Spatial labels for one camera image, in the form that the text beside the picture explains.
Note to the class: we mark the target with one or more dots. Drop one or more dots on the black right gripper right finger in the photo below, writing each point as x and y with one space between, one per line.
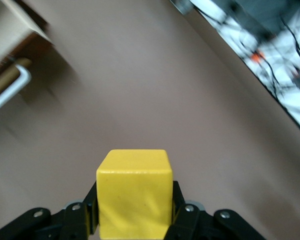
190 225

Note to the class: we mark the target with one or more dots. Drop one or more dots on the orange plug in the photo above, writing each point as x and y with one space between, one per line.
256 57

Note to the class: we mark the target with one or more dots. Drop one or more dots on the dark grey post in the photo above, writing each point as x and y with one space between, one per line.
252 20

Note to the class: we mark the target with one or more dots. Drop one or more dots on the yellow wooden block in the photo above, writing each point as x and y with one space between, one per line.
135 195

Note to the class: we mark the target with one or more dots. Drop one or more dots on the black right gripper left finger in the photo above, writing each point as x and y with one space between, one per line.
72 225

